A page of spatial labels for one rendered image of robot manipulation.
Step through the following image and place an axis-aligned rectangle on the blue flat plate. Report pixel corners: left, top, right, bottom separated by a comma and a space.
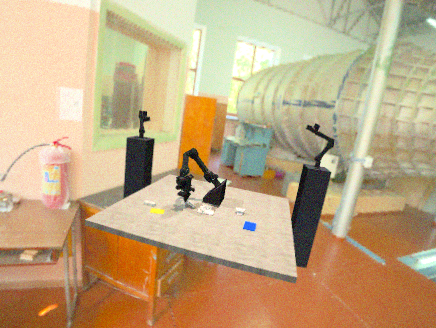
243, 222, 257, 231

